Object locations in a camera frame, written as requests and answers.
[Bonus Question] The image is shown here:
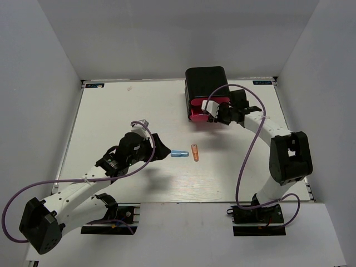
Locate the orange correction tape case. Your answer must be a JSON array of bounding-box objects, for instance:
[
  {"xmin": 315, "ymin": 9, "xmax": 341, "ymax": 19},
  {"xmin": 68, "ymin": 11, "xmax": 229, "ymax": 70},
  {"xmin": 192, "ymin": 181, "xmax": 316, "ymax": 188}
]
[{"xmin": 191, "ymin": 144, "xmax": 199, "ymax": 162}]

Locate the black drawer cabinet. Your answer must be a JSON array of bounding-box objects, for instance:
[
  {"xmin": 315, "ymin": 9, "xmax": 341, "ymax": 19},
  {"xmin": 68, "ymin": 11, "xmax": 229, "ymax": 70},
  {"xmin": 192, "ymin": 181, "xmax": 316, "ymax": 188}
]
[{"xmin": 185, "ymin": 66, "xmax": 228, "ymax": 117}]

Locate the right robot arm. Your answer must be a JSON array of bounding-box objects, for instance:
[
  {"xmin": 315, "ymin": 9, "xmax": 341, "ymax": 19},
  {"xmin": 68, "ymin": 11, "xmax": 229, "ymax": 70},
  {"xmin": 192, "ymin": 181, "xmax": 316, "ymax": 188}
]
[{"xmin": 201, "ymin": 85, "xmax": 313, "ymax": 222}]

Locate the left corner label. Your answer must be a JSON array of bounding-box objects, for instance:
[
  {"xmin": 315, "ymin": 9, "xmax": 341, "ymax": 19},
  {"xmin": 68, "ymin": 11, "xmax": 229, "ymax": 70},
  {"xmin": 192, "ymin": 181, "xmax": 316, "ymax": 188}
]
[{"xmin": 85, "ymin": 83, "xmax": 105, "ymax": 88}]

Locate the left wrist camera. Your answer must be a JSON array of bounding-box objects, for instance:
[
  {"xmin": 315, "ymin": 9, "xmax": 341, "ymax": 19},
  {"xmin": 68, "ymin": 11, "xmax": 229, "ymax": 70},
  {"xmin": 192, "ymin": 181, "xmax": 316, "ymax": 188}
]
[{"xmin": 131, "ymin": 119, "xmax": 149, "ymax": 139}]

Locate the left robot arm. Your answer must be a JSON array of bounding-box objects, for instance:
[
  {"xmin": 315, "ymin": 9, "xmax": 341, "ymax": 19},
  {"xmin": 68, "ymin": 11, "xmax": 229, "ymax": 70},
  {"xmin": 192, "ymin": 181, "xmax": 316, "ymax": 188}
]
[{"xmin": 19, "ymin": 132, "xmax": 171, "ymax": 255}]

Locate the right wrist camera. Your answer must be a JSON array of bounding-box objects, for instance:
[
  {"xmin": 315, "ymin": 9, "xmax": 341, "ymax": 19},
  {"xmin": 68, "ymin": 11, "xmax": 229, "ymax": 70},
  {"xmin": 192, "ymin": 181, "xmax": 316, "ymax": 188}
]
[{"xmin": 201, "ymin": 100, "xmax": 220, "ymax": 119}]

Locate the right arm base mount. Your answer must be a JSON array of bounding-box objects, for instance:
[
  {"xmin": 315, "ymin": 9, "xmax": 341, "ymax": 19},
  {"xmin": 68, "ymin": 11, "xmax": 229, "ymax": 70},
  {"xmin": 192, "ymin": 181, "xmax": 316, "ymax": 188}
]
[{"xmin": 226, "ymin": 204, "xmax": 286, "ymax": 237}]

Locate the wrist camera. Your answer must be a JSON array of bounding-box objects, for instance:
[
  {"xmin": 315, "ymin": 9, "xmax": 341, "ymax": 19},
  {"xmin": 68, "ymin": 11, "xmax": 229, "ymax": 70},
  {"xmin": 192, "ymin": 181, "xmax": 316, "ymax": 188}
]
[
  {"xmin": 131, "ymin": 119, "xmax": 149, "ymax": 139},
  {"xmin": 201, "ymin": 100, "xmax": 220, "ymax": 119}
]

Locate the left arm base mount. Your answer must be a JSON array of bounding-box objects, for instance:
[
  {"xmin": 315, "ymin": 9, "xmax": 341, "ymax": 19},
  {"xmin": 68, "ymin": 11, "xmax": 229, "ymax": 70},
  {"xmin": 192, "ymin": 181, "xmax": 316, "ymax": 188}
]
[{"xmin": 81, "ymin": 204, "xmax": 140, "ymax": 235}]

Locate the blue correction tape case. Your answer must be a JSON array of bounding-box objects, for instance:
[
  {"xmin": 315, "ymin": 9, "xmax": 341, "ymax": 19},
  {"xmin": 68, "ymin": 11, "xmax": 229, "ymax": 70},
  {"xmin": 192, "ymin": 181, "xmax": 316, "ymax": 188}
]
[{"xmin": 170, "ymin": 150, "xmax": 189, "ymax": 157}]

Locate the right corner label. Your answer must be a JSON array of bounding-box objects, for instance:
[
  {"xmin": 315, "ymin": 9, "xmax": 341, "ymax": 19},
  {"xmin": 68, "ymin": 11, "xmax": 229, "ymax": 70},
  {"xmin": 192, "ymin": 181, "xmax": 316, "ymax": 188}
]
[{"xmin": 253, "ymin": 80, "xmax": 273, "ymax": 86}]

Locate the corner label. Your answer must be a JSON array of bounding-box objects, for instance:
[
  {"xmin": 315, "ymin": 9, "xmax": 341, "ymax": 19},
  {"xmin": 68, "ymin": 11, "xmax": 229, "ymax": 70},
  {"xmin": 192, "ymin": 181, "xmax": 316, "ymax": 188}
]
[
  {"xmin": 253, "ymin": 80, "xmax": 273, "ymax": 86},
  {"xmin": 85, "ymin": 83, "xmax": 105, "ymax": 88}
]

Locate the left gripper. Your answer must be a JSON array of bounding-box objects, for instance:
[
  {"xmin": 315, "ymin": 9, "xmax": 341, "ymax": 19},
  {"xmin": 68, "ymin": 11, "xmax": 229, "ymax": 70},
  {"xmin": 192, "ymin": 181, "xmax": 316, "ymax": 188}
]
[{"xmin": 127, "ymin": 133, "xmax": 171, "ymax": 166}]

